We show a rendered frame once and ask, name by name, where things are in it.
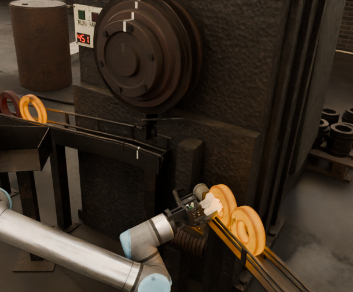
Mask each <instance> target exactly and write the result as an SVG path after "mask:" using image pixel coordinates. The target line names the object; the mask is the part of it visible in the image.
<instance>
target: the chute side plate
mask: <svg viewBox="0 0 353 292"><path fill-rule="evenodd" d="M0 126H42V125H37V124H34V123H30V122H25V121H21V120H17V119H13V118H8V117H5V116H0ZM43 127H47V126H43ZM50 132H51V138H53V139H55V140H56V144H59V145H63V146H66V147H70V148H74V149H78V150H81V151H85V152H89V153H92V154H96V155H101V156H104V157H107V158H112V159H116V160H120V161H123V162H126V163H129V164H131V165H134V166H136V167H139V168H142V169H145V164H147V165H149V166H153V167H155V168H156V174H157V175H159V173H160V158H159V157H157V156H154V155H151V154H149V153H146V152H143V151H140V150H138V149H135V148H132V147H129V146H127V145H124V144H119V143H114V142H111V141H106V140H102V139H99V138H94V137H89V136H84V135H81V134H77V133H72V132H68V131H64V130H60V129H55V128H52V127H51V128H50ZM137 151H138V158H137Z"/></svg>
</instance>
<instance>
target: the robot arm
mask: <svg viewBox="0 0 353 292"><path fill-rule="evenodd" d="M188 196H190V197H189V198H187V199H185V200H183V199H184V198H186V197H188ZM179 204H180V206H179V207H177V208H176V209H174V210H171V211H169V209H166V210H165V213H166V214H165V215H164V214H163V213H161V214H159V215H158V216H155V217H153V218H151V219H150V220H147V221H145V222H143V223H141V224H139V225H137V226H135V227H133V228H131V229H128V230H127V231H125V232H123V233H121V235H120V241H121V244H122V247H123V250H124V253H125V255H126V258H125V257H122V256H120V255H118V254H115V253H113V252H111V251H108V250H105V249H103V248H101V247H98V246H96V245H94V244H91V243H89V242H86V241H84V240H81V239H79V238H77V237H74V236H72V235H70V234H67V233H65V232H63V231H60V230H58V229H55V228H53V227H50V226H48V225H46V224H43V223H41V222H39V221H36V220H33V219H31V218H29V217H26V216H24V215H22V214H19V213H17V212H15V211H12V210H11V208H12V200H11V198H10V196H9V194H8V193H7V192H6V191H5V190H4V189H2V188H0V240H1V241H3V242H5V243H8V244H11V245H12V246H15V247H18V248H20V249H22V250H25V251H27V252H30V253H32V254H34V255H37V256H39V257H42V258H44V259H47V260H49V261H51V262H54V263H56V264H58V265H61V266H64V267H66V268H68V269H71V270H73V271H76V272H78V273H81V274H83V275H85V276H88V277H90V278H93V279H95V280H97V281H100V282H103V283H105V284H107V285H110V286H112V287H114V288H117V289H119V290H122V291H124V292H170V291H171V285H172V280H171V276H170V274H169V273H168V271H167V269H166V267H165V265H164V262H163V260H162V258H161V256H160V254H159V251H158V249H157V246H159V245H161V244H163V243H165V242H167V241H169V240H171V239H173V238H174V235H175V234H176V233H178V231H177V227H179V229H181V230H183V231H185V232H186V233H188V234H190V235H192V236H194V237H195V238H197V239H200V238H201V237H202V236H203V235H204V234H203V232H202V229H201V228H200V227H199V225H203V224H206V223H208V222H210V221H212V220H213V219H214V218H215V217H216V216H217V215H218V213H219V212H220V211H221V209H222V208H223V206H222V203H221V201H220V200H219V199H216V198H215V197H214V196H213V194H212V193H210V192H209V193H207V194H206V196H205V199H204V200H203V201H201V202H200V203H198V201H197V199H196V197H195V196H194V195H193V194H192V193H191V194H189V195H187V196H185V197H183V198H181V199H179ZM203 212H204V213H205V214H203Z"/></svg>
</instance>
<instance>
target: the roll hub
mask: <svg viewBox="0 0 353 292"><path fill-rule="evenodd" d="M125 20H129V21H125V22H126V31H123V22H124V20H119V21H114V22H112V23H110V24H108V25H107V26H106V27H105V28H104V29H103V31H107V33H108V36H107V37H103V35H102V32H101V34H100V37H99V39H98V43H97V60H98V62H99V61H102V62H103V64H104V65H103V67H102V68H101V67H100V71H101V73H102V75H103V77H104V79H105V80H106V82H107V83H108V84H109V86H110V87H111V88H112V89H113V90H115V91H117V90H116V89H117V87H121V89H122V92H121V93H119V94H121V95H124V96H127V97H138V96H141V95H143V94H145V93H148V92H150V91H151V90H153V89H154V88H155V87H156V86H157V84H158V83H159V81H160V79H161V76H162V73H163V54H162V50H161V47H160V44H159V42H158V40H157V38H156V37H155V35H154V33H153V32H152V31H151V30H150V29H149V28H148V27H147V26H146V25H144V24H143V23H141V22H139V21H136V20H130V19H125ZM128 25H132V27H133V31H132V32H128V30H127V26H128ZM149 53H152V54H153V56H154V58H153V60H148V57H147V55H148V54H149ZM142 84H144V85H146V87H147V89H146V90H145V91H143V90H142V89H141V85H142Z"/></svg>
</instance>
